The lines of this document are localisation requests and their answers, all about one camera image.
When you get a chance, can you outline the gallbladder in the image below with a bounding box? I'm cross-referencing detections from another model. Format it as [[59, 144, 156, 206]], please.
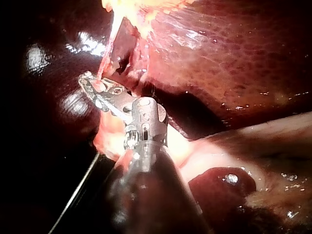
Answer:
[[101, 0, 197, 41]]

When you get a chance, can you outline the thin steel wire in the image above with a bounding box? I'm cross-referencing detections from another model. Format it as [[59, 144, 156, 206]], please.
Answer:
[[47, 153, 100, 234]]

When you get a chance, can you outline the right arm instrument jaw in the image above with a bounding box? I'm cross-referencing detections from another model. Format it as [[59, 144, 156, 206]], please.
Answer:
[[81, 82, 134, 121], [78, 71, 135, 107]]

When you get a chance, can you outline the thin tube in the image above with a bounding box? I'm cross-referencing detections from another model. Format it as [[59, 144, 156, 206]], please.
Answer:
[[97, 13, 125, 82]]

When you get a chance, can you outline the dark red liver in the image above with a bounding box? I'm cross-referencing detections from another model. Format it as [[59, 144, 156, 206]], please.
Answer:
[[21, 0, 312, 234]]

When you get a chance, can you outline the pale fatty tissue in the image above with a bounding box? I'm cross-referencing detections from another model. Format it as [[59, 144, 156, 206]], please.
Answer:
[[93, 111, 129, 161], [167, 112, 312, 234]]

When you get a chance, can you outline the right arm instrument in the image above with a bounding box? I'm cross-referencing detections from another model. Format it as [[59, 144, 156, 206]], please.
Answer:
[[123, 96, 169, 150]]

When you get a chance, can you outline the white clip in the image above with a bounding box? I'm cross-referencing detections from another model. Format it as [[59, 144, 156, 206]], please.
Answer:
[[92, 80, 107, 93]]

